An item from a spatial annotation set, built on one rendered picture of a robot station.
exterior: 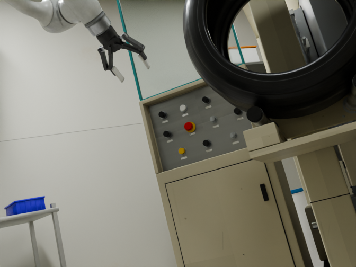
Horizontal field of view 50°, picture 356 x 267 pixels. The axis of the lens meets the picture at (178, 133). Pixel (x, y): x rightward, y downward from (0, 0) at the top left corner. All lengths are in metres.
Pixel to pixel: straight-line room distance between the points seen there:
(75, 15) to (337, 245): 1.21
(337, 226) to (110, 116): 3.45
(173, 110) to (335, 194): 0.87
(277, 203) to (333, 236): 0.36
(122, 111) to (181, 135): 2.75
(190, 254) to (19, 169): 2.73
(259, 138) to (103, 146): 3.43
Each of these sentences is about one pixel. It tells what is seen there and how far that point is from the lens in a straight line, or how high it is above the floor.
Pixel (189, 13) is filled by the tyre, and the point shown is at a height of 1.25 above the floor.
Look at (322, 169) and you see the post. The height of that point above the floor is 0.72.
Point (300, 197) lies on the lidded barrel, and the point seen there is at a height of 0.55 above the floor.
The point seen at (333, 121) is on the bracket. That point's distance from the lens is 1.40.
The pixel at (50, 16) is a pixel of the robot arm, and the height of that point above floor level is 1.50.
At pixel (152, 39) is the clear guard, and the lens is 2.01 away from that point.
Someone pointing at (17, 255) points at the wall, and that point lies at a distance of 4.14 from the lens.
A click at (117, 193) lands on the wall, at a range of 4.31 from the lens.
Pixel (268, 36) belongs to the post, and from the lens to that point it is 1.51.
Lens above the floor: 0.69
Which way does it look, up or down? 12 degrees up
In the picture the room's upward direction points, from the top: 14 degrees counter-clockwise
